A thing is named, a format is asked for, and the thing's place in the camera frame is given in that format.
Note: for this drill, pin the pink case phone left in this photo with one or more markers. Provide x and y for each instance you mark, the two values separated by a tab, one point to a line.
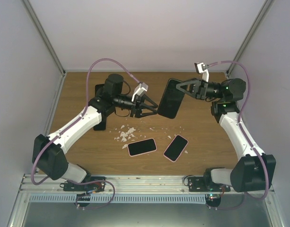
141	147

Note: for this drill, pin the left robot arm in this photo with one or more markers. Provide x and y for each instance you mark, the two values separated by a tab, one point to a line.
49	152

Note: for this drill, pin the black phone face down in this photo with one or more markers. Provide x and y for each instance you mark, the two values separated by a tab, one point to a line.
171	100

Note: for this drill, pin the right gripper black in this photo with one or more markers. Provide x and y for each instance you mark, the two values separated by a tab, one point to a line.
199	89

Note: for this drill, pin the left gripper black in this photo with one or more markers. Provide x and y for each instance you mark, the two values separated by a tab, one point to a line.
137	110

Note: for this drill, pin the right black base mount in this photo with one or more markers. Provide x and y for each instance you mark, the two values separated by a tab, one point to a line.
203	184

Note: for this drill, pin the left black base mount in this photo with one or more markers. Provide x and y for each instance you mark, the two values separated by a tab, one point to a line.
98	186

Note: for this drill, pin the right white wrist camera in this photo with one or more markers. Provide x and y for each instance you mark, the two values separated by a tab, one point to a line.
202	68

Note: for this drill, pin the black phone case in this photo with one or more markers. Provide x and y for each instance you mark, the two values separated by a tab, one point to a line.
98	89

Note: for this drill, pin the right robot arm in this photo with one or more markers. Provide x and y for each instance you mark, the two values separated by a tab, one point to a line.
254	170

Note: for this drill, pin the black phone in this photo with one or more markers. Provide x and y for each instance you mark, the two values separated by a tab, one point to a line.
101	126

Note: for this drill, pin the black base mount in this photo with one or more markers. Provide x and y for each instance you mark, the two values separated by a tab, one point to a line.
98	186
203	184

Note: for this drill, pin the aluminium front rail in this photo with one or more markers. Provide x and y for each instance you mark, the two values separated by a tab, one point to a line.
123	184

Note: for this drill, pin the pink case phone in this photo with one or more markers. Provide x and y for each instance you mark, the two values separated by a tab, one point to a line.
141	147
175	148

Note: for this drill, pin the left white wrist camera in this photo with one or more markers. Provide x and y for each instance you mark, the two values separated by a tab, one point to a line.
140	90

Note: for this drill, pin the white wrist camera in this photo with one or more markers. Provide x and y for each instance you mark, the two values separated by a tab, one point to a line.
140	90
202	68

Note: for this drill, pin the grey slotted cable duct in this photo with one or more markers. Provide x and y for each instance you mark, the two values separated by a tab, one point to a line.
121	198

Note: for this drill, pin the pink case phone right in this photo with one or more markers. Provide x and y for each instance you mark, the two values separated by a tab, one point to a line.
175	148

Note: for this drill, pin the white debris pile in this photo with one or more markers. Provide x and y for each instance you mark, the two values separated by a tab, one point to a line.
123	135

